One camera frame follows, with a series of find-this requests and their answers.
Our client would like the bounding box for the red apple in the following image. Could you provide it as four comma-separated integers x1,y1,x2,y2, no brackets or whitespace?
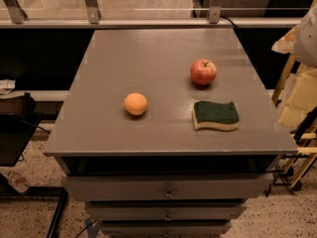
190,59,217,85

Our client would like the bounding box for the grey drawer cabinet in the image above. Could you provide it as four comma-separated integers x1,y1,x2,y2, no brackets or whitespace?
43,28,299,238

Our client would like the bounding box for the orange round fruit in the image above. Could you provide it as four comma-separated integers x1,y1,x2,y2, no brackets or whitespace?
124,93,148,116

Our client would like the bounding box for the green yellow sponge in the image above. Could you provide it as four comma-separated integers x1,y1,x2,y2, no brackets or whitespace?
192,101,240,131

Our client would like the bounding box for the top grey drawer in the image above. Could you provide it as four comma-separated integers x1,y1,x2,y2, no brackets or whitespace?
61,174,272,201

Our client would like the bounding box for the grey drawer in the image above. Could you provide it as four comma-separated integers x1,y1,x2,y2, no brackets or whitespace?
101,221,231,238
61,174,272,201
86,202,246,221

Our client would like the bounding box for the middle grey drawer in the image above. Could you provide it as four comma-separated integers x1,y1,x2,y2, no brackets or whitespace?
86,202,246,221

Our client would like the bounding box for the bottom grey drawer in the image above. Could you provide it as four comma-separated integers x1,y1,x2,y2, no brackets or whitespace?
101,221,231,238

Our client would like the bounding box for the black side table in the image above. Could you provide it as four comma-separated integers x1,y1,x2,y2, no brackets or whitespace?
0,92,45,168

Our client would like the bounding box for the white crumpled cloth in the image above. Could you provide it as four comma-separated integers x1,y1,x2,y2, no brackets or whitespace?
0,79,15,95

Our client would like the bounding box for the white robot shell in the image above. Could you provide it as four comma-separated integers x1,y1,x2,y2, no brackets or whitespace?
294,5,317,67

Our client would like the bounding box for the metal glass railing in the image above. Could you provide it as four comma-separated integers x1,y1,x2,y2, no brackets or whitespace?
0,0,316,30

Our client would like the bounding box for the black power cable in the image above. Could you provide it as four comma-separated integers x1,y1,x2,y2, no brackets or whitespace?
220,15,240,30

